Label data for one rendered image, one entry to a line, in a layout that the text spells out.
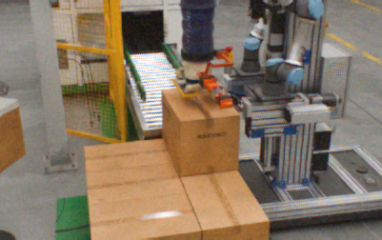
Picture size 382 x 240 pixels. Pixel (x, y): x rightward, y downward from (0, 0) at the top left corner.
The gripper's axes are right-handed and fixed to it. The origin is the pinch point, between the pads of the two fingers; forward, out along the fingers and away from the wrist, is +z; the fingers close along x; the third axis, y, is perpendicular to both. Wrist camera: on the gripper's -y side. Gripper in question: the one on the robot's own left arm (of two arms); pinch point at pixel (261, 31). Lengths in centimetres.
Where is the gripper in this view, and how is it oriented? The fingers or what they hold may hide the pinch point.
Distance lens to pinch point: 301.5
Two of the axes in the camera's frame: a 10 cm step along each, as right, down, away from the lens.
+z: 0.0, 9.2, 4.0
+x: 2.0, 3.9, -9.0
